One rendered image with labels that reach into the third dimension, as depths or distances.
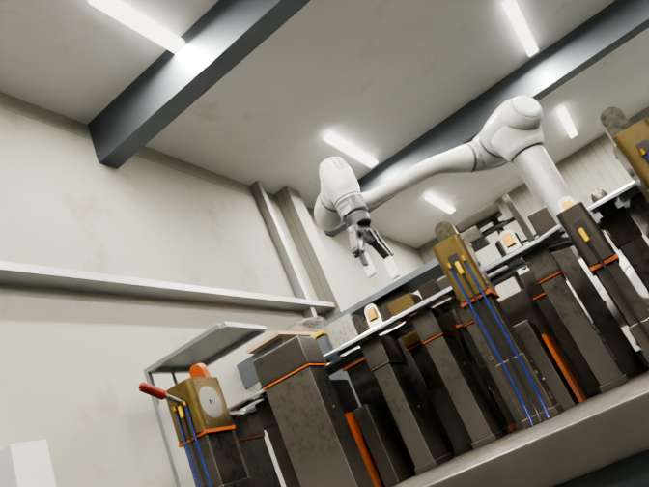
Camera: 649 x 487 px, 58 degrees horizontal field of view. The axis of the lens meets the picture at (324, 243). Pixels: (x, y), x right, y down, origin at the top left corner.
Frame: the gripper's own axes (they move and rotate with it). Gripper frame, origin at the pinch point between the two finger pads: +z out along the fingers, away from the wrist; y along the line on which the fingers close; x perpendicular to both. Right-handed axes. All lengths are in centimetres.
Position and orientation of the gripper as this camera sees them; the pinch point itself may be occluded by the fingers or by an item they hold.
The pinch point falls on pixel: (382, 272)
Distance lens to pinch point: 174.1
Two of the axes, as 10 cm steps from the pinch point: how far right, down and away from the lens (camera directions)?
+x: 7.1, -5.2, -4.7
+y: -5.9, -0.9, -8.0
